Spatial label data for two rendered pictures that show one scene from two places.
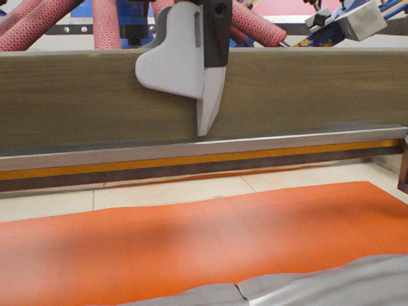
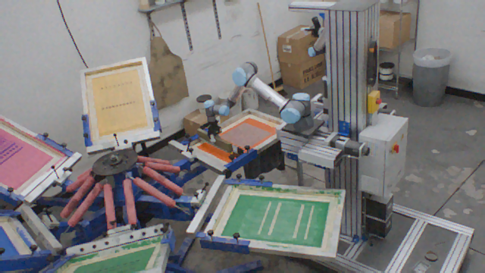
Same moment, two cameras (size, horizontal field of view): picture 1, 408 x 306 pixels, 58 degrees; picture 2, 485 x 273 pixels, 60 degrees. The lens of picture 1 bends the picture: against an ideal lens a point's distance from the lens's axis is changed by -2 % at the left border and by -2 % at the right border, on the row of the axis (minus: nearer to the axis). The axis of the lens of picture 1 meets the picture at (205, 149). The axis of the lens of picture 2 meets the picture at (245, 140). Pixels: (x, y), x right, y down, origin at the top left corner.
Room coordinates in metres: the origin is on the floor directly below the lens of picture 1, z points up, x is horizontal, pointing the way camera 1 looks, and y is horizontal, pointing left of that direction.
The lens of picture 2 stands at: (1.23, 2.73, 2.71)
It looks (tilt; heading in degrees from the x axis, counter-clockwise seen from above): 30 degrees down; 246
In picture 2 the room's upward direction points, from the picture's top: 9 degrees counter-clockwise
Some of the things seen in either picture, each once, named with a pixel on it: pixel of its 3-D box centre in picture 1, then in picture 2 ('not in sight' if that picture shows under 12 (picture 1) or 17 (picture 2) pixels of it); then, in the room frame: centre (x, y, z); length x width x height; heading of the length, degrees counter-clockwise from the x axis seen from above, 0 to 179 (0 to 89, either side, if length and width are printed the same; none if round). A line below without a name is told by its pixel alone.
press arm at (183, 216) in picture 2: not in sight; (213, 218); (0.63, 0.65, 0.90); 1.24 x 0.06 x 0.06; 135
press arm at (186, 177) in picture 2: not in sight; (200, 169); (0.47, 0.05, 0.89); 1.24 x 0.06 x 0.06; 15
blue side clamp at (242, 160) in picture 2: not in sight; (240, 160); (0.21, 0.27, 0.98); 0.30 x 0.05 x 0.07; 15
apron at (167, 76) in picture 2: not in sight; (163, 64); (0.02, -2.09, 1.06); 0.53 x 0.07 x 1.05; 15
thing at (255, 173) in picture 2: not in sight; (262, 159); (-0.05, 0.10, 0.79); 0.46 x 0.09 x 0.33; 15
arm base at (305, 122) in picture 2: not in sight; (302, 118); (-0.19, 0.55, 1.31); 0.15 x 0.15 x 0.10
